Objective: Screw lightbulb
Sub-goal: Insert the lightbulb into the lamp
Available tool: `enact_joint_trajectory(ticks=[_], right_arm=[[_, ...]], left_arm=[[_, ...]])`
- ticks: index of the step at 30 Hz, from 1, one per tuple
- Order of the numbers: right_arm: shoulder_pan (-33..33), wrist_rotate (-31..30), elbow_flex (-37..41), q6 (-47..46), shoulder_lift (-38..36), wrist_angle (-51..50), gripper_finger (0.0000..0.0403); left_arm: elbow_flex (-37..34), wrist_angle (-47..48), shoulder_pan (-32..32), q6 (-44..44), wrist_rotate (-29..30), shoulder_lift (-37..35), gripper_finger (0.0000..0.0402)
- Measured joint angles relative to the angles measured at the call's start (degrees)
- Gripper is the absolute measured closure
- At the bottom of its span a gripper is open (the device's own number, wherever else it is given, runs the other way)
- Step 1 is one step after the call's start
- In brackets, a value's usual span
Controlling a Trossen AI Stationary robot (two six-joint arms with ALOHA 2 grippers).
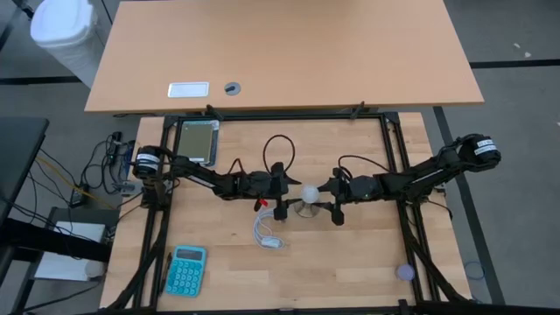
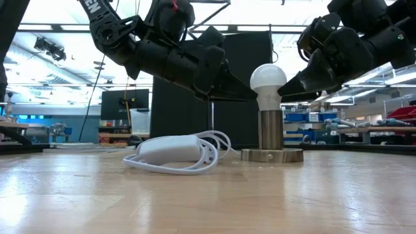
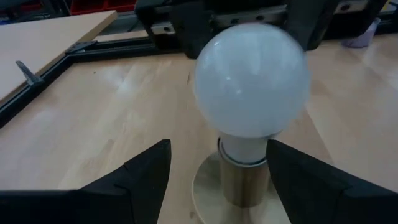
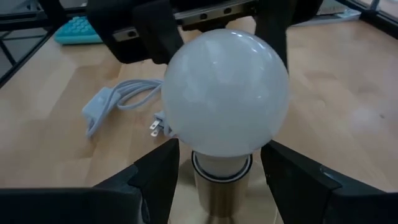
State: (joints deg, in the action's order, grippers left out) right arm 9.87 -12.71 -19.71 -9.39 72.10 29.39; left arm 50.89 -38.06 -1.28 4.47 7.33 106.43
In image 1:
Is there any white rectangular desk plate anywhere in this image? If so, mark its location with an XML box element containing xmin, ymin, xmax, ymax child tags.
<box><xmin>167</xmin><ymin>81</ymin><xmax>210</xmax><ymax>99</ymax></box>

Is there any black aluminium rig frame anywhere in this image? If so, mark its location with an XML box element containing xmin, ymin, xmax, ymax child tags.
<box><xmin>101</xmin><ymin>111</ymin><xmax>560</xmax><ymax>315</ymax></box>

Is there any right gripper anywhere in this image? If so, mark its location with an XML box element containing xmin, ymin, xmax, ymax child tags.
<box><xmin>316</xmin><ymin>167</ymin><xmax>383</xmax><ymax>228</ymax></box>

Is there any black power brick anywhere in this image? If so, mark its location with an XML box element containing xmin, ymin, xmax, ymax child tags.
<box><xmin>69</xmin><ymin>185</ymin><xmax>87</xmax><ymax>209</ymax></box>

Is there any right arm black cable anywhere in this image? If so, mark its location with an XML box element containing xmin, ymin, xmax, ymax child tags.
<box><xmin>337</xmin><ymin>154</ymin><xmax>391</xmax><ymax>177</ymax></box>

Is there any yellow cable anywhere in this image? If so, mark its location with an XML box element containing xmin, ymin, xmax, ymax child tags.
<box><xmin>37</xmin><ymin>155</ymin><xmax>116</xmax><ymax>210</ymax></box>

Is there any black pen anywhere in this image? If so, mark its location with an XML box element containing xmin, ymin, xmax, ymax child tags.
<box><xmin>159</xmin><ymin>252</ymin><xmax>173</xmax><ymax>295</ymax></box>

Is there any white trash bin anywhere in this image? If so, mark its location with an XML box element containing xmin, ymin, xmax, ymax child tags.
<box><xmin>29</xmin><ymin>0</ymin><xmax>104</xmax><ymax>88</ymax></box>

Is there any light wooden desk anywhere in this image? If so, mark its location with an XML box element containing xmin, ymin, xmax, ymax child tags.
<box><xmin>84</xmin><ymin>0</ymin><xmax>486</xmax><ymax>115</ymax></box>

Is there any white lamp power cord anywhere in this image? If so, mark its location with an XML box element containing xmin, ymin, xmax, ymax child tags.
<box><xmin>252</xmin><ymin>205</ymin><xmax>286</xmax><ymax>251</ymax></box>

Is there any black floor cable bundle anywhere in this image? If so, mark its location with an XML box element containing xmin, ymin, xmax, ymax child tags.
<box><xmin>80</xmin><ymin>130</ymin><xmax>137</xmax><ymax>194</ymax></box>

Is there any white lightbulb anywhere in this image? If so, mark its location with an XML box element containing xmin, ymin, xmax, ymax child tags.
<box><xmin>300</xmin><ymin>184</ymin><xmax>321</xmax><ymax>205</ymax></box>

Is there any purple round disc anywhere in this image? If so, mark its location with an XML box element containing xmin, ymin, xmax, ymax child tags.
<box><xmin>395</xmin><ymin>263</ymin><xmax>416</xmax><ymax>282</ymax></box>

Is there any white box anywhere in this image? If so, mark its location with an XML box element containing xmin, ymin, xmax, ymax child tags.
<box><xmin>34</xmin><ymin>220</ymin><xmax>108</xmax><ymax>283</ymax></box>

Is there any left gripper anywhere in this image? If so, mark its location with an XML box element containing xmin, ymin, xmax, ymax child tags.
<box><xmin>239</xmin><ymin>161</ymin><xmax>304</xmax><ymax>222</ymax></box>

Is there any black side desk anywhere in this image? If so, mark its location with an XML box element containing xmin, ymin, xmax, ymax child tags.
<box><xmin>0</xmin><ymin>116</ymin><xmax>50</xmax><ymax>225</ymax></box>

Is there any teal calculator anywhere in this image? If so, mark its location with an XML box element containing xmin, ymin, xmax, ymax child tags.
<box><xmin>164</xmin><ymin>245</ymin><xmax>207</xmax><ymax>298</ymax></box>

